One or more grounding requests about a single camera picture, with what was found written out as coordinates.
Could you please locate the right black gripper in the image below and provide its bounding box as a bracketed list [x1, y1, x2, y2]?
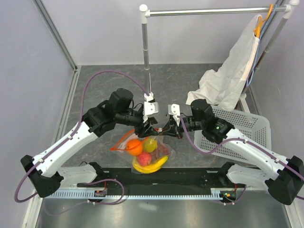
[159, 116, 204, 139]

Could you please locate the yellow lemon fruit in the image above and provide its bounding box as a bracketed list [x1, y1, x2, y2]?
[143, 138, 158, 153]

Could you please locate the orange fruit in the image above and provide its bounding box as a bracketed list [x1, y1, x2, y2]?
[126, 139, 143, 156]

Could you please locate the clear orange-zipper zip bag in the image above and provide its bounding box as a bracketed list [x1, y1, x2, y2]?
[110, 128, 176, 174]

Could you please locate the red apple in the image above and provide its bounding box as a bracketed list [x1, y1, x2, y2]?
[136, 152, 152, 166]

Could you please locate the yellow banana bunch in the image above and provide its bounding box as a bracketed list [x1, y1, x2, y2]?
[133, 155, 168, 174]

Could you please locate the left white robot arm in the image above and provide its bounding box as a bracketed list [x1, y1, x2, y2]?
[20, 88, 159, 198]

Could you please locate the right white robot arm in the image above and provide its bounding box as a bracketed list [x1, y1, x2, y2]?
[162, 99, 304, 205]

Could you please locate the white cloth garment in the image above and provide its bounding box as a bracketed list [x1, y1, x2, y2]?
[186, 14, 262, 111]

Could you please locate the white plastic basket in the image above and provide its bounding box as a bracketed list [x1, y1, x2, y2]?
[194, 105, 272, 167]

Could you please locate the metal clothes rack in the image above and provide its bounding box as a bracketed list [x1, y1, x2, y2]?
[139, 0, 300, 112]

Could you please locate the orange clothes hanger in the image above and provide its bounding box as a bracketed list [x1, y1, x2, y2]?
[253, 3, 274, 38]

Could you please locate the blue clothes hanger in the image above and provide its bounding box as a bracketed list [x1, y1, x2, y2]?
[246, 5, 277, 87]

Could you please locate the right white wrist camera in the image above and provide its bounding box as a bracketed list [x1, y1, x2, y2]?
[168, 104, 181, 124]

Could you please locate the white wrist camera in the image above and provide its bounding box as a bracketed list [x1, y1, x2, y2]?
[142, 92, 160, 123]
[168, 104, 181, 124]

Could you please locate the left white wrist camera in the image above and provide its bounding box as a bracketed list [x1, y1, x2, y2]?
[142, 92, 160, 123]

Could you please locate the white slotted cable duct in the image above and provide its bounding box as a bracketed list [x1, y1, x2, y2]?
[46, 189, 233, 200]

